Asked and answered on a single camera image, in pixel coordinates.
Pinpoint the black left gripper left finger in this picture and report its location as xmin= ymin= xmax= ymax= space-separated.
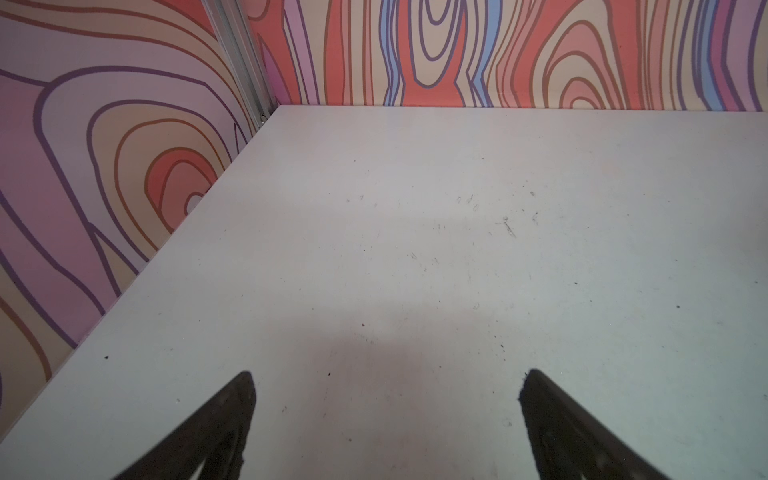
xmin=117 ymin=371 xmax=257 ymax=479

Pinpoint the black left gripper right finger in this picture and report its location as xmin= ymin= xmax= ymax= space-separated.
xmin=519 ymin=369 xmax=667 ymax=480

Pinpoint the aluminium frame post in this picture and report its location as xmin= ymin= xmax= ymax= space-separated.
xmin=202 ymin=0 xmax=278 ymax=130

